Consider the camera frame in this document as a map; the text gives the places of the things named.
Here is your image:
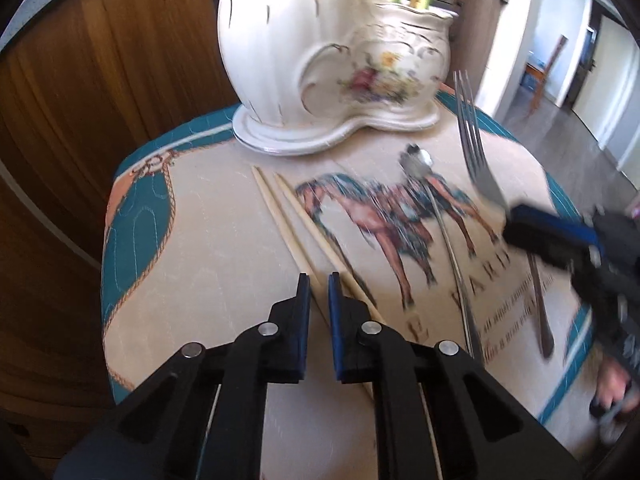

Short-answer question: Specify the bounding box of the wooden chopstick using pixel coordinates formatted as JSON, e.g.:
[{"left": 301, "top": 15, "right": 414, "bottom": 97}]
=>
[
  {"left": 273, "top": 172, "right": 383, "bottom": 323},
  {"left": 251, "top": 166, "right": 326, "bottom": 301}
]

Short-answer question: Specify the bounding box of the silver spoon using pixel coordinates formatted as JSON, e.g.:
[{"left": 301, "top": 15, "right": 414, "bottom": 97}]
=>
[{"left": 399, "top": 144, "right": 485, "bottom": 361}]

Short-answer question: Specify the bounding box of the narrow wooden cabinet door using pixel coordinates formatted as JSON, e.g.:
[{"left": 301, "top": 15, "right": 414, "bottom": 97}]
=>
[{"left": 449, "top": 0, "right": 511, "bottom": 107}]

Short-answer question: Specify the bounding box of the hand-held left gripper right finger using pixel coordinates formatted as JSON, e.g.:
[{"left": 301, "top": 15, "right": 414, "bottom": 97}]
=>
[{"left": 327, "top": 271, "right": 585, "bottom": 480}]

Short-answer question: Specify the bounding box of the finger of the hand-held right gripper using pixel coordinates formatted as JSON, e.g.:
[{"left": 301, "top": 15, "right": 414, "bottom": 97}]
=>
[
  {"left": 509, "top": 203, "right": 602, "bottom": 247},
  {"left": 501, "top": 224, "right": 597, "bottom": 272}
]

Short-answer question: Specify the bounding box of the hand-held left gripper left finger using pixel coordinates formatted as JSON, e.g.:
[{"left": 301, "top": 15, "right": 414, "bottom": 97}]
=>
[{"left": 54, "top": 272, "right": 312, "bottom": 480}]

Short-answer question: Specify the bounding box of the wide wooden cabinet front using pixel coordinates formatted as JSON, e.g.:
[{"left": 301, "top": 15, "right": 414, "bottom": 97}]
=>
[{"left": 0, "top": 0, "right": 236, "bottom": 411}]

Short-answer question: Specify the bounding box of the silver fork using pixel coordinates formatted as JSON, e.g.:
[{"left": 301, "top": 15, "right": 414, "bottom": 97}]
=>
[{"left": 452, "top": 70, "right": 556, "bottom": 358}]

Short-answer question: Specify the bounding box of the white floral ceramic utensil holder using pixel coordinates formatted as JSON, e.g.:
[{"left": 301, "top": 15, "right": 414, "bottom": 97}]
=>
[{"left": 212, "top": 0, "right": 458, "bottom": 156}]

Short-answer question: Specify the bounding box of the printed horse tablecloth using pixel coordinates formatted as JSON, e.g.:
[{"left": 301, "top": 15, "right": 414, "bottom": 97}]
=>
[{"left": 101, "top": 85, "right": 616, "bottom": 480}]

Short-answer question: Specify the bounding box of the wooden chair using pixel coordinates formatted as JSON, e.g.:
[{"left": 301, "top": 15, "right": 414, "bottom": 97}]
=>
[{"left": 525, "top": 35, "right": 569, "bottom": 112}]

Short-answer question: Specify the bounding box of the person's right hand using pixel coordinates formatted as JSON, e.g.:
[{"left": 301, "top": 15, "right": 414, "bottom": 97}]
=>
[{"left": 589, "top": 355, "right": 640, "bottom": 443}]

